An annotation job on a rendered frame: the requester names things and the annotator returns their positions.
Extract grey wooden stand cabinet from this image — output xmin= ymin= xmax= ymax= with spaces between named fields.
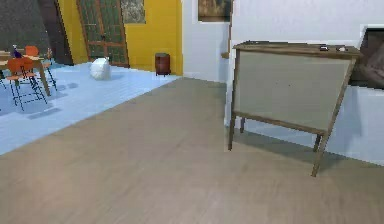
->
xmin=227 ymin=40 xmax=362 ymax=178

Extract dark red round bin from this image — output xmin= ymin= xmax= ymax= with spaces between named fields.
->
xmin=154 ymin=52 xmax=172 ymax=77

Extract white lumpy bag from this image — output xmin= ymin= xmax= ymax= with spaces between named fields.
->
xmin=89 ymin=57 xmax=112 ymax=81

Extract brown framed glass door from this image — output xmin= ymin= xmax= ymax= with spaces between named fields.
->
xmin=75 ymin=0 xmax=131 ymax=68

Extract orange chair black legs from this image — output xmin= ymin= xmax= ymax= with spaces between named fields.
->
xmin=24 ymin=45 xmax=58 ymax=92
xmin=5 ymin=57 xmax=48 ymax=112

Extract dark purple bottle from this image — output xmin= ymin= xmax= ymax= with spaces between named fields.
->
xmin=11 ymin=44 xmax=23 ymax=59

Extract brown framed wall picture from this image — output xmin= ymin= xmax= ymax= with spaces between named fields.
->
xmin=197 ymin=0 xmax=233 ymax=23

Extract grey green wall picture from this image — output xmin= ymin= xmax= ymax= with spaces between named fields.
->
xmin=120 ymin=0 xmax=147 ymax=25

